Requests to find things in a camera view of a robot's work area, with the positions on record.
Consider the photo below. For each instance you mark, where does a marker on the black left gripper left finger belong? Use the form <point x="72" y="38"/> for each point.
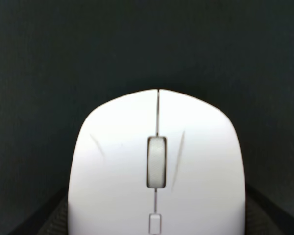
<point x="49" y="215"/>

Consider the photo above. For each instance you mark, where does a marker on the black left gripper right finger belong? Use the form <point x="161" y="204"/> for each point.
<point x="263" y="217"/>

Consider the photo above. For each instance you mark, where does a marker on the white wireless computer mouse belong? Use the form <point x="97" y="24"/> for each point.
<point x="157" y="162"/>

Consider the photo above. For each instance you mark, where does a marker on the black rectangular mouse pad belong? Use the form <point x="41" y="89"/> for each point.
<point x="60" y="59"/>

